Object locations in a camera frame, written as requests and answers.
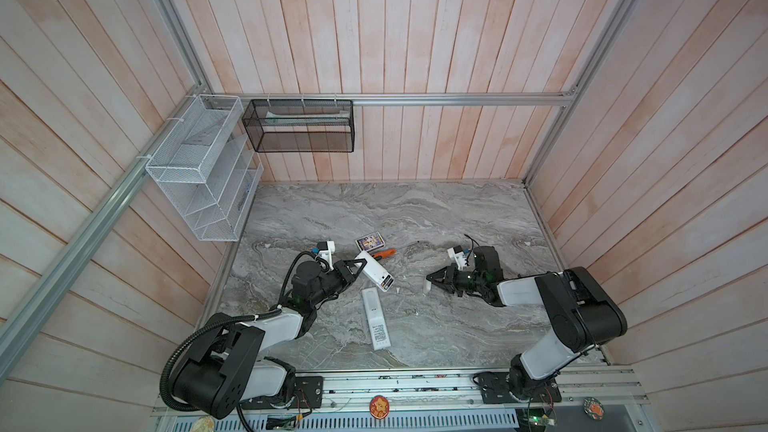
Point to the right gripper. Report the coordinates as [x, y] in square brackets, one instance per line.
[449, 277]

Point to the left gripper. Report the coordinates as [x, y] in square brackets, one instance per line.
[346, 275]

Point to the white remote control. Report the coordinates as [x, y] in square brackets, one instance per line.
[373, 269]

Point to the orange black screwdriver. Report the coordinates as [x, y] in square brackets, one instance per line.
[379, 255]

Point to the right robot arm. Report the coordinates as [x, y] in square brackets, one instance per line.
[581, 314]

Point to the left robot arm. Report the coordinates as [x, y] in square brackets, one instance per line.
[223, 364]

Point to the white remote with label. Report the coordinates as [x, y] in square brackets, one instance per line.
[375, 318]

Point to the red round sticker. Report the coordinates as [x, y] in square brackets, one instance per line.
[379, 407]

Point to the black mesh basket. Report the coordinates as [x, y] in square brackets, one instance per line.
[300, 125]

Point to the round patterned badge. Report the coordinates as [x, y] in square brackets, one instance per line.
[593, 408]

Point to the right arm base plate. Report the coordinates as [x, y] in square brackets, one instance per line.
[514, 387]

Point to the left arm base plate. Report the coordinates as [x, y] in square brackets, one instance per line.
[302, 392]

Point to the white wire mesh shelf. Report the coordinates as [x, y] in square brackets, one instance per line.
[204, 168]

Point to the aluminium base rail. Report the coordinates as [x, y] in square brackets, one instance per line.
[453, 389]

